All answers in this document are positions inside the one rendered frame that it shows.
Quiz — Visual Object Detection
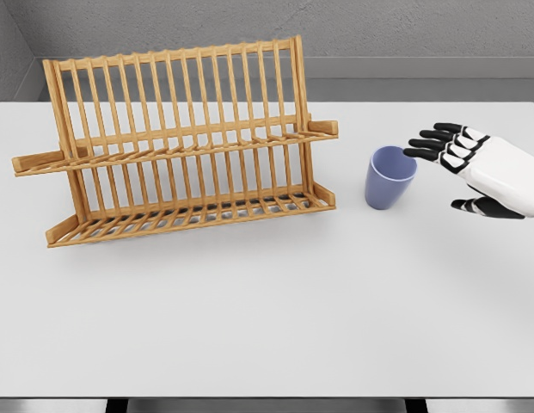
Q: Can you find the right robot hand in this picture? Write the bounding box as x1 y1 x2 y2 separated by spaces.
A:
402 122 534 221

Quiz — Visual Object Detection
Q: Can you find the blue cup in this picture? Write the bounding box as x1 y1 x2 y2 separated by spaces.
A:
364 145 418 212

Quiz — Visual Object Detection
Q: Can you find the wooden dish rack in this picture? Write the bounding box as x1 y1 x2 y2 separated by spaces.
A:
11 34 339 249

